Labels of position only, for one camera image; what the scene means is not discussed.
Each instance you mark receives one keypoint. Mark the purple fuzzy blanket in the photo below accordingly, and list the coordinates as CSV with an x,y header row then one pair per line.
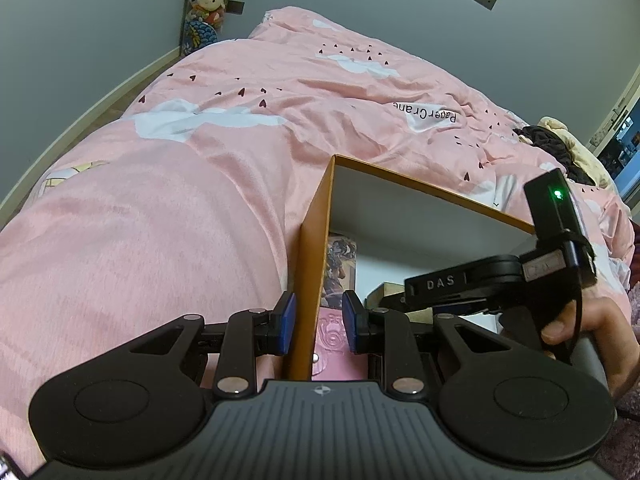
x,y
625,440

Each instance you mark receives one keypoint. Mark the printed photo card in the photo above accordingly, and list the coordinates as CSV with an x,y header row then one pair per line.
x,y
340,265

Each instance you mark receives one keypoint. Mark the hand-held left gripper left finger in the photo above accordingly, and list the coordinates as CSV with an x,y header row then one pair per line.
x,y
286,322

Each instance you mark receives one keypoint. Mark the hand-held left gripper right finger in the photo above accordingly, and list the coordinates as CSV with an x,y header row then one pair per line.
x,y
352,322

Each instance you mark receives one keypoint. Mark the pink snap wallet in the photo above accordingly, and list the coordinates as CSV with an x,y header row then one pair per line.
x,y
332,355

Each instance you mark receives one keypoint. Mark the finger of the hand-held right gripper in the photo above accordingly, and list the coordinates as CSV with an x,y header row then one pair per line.
x,y
465,308

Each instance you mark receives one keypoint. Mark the pink printed duvet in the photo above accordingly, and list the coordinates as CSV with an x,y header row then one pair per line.
x,y
150,210

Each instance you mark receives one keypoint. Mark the white door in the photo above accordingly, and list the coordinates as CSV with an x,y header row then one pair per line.
x,y
612,120

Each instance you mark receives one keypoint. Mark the small dark wall fixture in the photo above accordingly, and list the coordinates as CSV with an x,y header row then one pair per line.
x,y
236,6

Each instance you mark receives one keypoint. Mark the person's right hand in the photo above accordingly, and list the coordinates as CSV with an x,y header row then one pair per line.
x,y
610,330

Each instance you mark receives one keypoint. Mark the orange cardboard box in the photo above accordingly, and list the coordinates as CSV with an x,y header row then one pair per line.
x,y
312,270

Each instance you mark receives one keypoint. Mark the cream blanket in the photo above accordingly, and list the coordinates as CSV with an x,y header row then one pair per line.
x,y
592,162

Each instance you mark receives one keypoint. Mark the small tan box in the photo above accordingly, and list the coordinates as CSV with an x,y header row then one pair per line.
x,y
381,287

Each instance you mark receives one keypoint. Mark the column of plush toys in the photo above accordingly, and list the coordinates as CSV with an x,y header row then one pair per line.
x,y
207,0

